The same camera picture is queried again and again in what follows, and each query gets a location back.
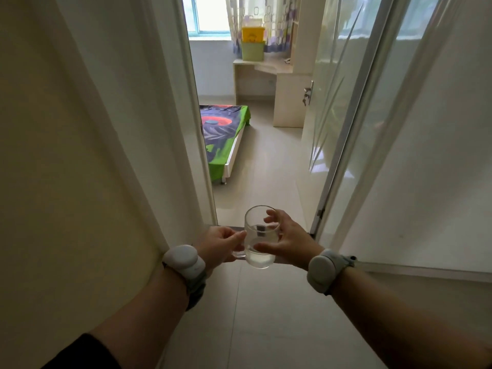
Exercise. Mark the person's left hand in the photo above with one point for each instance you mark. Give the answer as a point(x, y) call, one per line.
point(217, 245)

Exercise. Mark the person's right hand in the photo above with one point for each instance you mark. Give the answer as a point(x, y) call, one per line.
point(296, 244)

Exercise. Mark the glass mug of water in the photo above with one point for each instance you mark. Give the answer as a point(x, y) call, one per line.
point(260, 259)

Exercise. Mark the person's left forearm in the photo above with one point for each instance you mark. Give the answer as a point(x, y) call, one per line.
point(142, 318)

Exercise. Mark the person's right forearm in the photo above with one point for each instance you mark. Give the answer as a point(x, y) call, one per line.
point(403, 326)

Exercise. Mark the white wrist tracker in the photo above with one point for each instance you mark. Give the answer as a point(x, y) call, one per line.
point(184, 263)
point(323, 269)

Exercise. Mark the cream interior door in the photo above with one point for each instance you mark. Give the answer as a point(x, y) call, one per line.
point(334, 111)

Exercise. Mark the cream built-in desk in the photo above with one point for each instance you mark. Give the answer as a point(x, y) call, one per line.
point(288, 99)

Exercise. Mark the black sleeve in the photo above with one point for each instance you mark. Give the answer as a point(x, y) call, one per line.
point(80, 353)

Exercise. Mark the green box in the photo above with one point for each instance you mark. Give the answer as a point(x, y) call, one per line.
point(252, 51)

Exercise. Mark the yellow box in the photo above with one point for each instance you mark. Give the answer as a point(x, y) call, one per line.
point(253, 34)

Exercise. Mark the patterned square print curtain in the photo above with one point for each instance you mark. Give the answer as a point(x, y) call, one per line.
point(276, 23)

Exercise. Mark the translucent white box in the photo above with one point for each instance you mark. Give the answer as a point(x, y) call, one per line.
point(253, 22)

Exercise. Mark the teal frame window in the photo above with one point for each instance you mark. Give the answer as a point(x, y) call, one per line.
point(207, 15)

